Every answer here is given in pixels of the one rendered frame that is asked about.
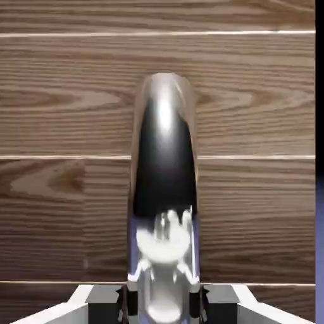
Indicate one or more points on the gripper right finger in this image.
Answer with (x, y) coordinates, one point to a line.
(222, 301)

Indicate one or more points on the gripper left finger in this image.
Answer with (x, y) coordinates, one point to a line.
(101, 301)

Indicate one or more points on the wooden cabinet door front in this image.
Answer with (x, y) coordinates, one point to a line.
(63, 106)

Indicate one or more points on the wooden cabinet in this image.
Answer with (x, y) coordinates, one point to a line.
(307, 15)

